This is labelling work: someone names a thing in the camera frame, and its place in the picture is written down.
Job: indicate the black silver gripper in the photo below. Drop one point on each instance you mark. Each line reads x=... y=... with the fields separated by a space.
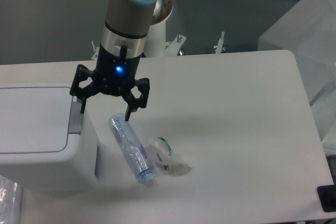
x=118 y=69

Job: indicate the white push-lid trash can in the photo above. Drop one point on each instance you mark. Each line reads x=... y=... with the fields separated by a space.
x=47 y=143

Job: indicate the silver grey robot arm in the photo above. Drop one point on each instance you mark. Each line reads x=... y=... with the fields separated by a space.
x=131 y=17

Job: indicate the crushed clear plastic bottle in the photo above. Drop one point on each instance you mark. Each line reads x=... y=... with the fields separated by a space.
x=132 y=148

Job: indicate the crumpled white green wrapper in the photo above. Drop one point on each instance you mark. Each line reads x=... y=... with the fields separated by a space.
x=164 y=156

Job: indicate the clear plastic film sheet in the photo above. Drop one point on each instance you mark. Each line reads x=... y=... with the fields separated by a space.
x=11 y=199

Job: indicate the black device at table edge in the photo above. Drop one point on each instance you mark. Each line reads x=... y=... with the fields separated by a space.
x=326 y=195

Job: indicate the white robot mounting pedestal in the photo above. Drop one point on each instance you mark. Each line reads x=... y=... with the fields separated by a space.
x=153 y=44

